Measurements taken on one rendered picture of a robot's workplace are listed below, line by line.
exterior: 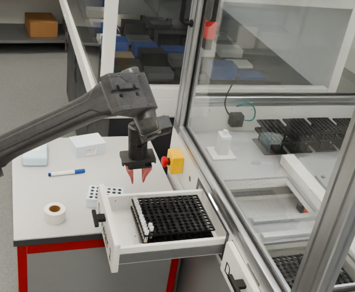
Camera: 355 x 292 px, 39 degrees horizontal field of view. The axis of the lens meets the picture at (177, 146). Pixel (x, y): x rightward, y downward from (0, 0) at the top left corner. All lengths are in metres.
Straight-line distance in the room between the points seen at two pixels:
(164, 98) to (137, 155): 0.83
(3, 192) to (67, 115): 2.20
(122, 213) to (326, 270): 0.78
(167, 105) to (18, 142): 1.33
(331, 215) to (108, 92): 0.49
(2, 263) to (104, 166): 0.92
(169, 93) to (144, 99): 1.28
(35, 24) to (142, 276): 3.58
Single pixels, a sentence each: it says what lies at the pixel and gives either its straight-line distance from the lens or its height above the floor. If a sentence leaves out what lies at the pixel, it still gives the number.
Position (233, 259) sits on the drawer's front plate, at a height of 0.91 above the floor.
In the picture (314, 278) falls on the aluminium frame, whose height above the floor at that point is 1.13.
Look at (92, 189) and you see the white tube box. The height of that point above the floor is 0.80.
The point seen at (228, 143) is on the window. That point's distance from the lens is 1.49.
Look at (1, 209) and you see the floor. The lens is 3.02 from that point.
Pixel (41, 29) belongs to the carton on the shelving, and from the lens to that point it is 5.11.
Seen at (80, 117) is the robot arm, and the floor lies 1.41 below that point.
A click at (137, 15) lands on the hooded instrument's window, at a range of 2.11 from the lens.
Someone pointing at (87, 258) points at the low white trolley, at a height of 0.64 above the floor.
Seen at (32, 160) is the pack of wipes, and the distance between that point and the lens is 1.97.
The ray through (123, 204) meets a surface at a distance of 1.65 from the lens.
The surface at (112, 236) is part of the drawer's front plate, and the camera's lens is 1.42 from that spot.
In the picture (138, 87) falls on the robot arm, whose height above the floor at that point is 1.46.
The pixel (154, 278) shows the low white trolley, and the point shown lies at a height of 0.51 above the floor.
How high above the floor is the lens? 1.86
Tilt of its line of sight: 30 degrees down
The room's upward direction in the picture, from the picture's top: 9 degrees clockwise
